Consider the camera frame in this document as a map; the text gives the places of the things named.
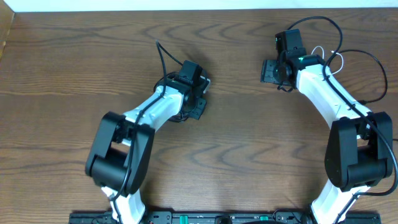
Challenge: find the left camera black cable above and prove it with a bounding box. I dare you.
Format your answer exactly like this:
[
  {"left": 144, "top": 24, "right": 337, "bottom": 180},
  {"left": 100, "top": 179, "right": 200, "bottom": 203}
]
[{"left": 110, "top": 39, "right": 184, "bottom": 224}]

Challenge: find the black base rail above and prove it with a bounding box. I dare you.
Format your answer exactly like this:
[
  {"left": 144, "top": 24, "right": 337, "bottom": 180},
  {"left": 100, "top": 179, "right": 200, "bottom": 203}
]
[{"left": 68, "top": 210, "right": 382, "bottom": 224}]

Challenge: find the white cable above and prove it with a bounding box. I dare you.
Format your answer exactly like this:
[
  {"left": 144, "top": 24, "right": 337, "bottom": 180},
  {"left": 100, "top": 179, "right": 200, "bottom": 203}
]
[{"left": 310, "top": 45, "right": 345, "bottom": 75}]

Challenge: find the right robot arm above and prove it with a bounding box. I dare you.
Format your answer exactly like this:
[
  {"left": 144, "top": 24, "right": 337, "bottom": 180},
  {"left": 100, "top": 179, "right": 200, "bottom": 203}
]
[{"left": 261, "top": 29, "right": 396, "bottom": 223}]

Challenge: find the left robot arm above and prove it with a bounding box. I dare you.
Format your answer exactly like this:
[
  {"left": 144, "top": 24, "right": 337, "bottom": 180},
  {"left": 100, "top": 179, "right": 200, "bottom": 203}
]
[{"left": 85, "top": 60, "right": 210, "bottom": 223}]

